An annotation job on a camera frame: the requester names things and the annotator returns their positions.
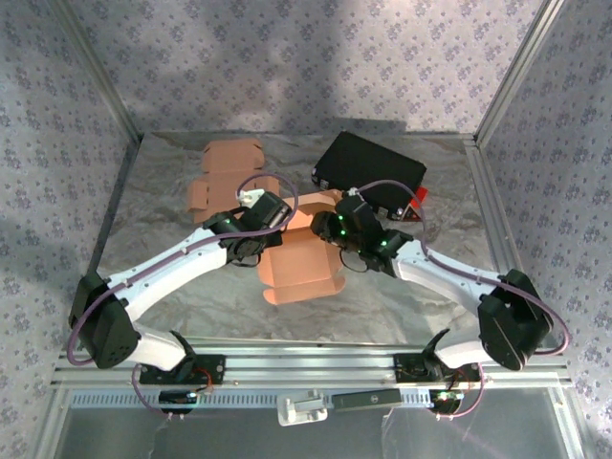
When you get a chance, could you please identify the brown cardboard paper box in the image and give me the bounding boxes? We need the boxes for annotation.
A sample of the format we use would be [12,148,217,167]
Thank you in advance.
[185,138,269,225]
[256,188,346,306]

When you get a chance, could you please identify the black carrying case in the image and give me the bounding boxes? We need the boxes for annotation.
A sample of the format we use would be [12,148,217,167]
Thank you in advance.
[311,131,428,224]

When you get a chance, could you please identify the black flat bar device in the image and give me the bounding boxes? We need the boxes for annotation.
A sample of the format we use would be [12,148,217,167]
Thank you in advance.
[332,388,404,413]

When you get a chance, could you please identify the small black circuit board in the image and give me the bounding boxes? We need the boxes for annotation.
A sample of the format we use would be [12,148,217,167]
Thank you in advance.
[158,389,198,415]
[428,389,465,415]

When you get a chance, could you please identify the grey metal shelf panel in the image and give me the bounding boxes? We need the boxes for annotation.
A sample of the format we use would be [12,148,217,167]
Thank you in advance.
[47,405,579,459]

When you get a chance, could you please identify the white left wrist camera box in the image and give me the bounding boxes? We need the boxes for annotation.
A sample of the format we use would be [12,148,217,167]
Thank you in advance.
[236,187,267,208]

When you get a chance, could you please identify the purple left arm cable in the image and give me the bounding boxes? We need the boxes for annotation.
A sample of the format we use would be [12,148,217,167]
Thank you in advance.
[66,172,300,422]

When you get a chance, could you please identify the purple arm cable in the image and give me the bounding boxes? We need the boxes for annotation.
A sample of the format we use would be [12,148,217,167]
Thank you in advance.
[353,179,573,423]
[66,172,300,422]

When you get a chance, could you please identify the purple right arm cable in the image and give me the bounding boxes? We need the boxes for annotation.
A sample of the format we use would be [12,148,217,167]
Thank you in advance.
[353,179,573,423]

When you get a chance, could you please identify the aluminium table side rail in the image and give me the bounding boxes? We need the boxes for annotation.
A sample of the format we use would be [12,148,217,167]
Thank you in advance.
[71,136,144,339]
[466,136,546,348]

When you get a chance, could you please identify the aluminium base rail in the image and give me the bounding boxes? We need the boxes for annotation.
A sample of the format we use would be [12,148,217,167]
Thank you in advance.
[50,337,573,389]

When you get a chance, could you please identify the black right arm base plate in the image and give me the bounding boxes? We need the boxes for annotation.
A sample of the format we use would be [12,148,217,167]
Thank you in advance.
[394,352,482,383]

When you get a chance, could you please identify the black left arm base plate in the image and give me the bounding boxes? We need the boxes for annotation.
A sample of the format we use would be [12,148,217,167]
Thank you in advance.
[139,354,227,386]

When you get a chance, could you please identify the white plastic bracket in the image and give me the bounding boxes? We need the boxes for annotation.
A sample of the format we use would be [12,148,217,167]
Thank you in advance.
[276,388,329,427]

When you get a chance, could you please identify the grey slotted cable duct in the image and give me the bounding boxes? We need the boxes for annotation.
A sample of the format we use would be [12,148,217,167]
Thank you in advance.
[69,387,463,410]

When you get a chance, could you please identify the aluminium corner post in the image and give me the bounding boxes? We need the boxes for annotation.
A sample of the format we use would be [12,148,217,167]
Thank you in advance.
[47,0,144,144]
[472,0,568,149]

